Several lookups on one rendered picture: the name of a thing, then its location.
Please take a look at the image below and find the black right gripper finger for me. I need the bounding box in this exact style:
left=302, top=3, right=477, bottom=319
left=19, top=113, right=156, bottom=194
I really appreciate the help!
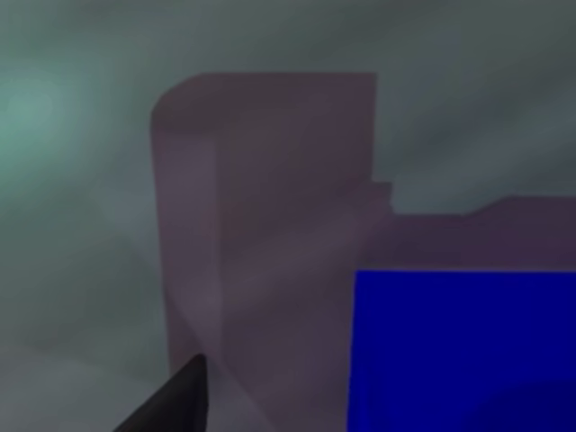
left=112, top=353, right=211, bottom=432

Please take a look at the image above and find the blue block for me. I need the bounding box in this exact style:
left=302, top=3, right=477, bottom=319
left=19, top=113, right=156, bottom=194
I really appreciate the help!
left=346, top=268, right=576, bottom=432

